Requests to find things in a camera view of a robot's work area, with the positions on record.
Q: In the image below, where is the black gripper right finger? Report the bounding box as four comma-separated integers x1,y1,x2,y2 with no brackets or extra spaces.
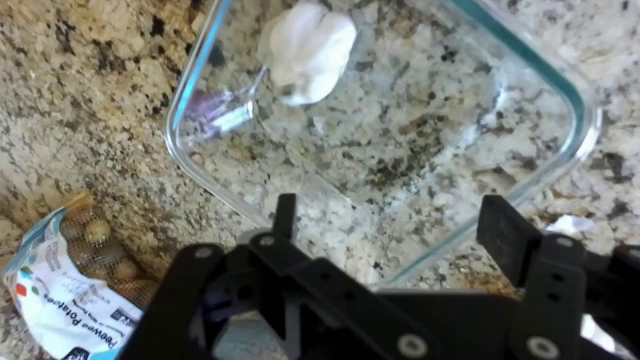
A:
475,194,640,360

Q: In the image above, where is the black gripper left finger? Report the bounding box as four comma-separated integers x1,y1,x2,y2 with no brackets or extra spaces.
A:
117,192,431,360

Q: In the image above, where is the white garlic bulb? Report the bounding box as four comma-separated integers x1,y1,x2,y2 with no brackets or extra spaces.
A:
544,213,596,240
257,0,360,108

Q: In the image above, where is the square glass container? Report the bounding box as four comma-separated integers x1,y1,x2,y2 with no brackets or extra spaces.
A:
161,0,605,291

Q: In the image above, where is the white blue potato bag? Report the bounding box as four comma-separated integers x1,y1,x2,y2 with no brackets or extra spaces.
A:
0,192,161,360

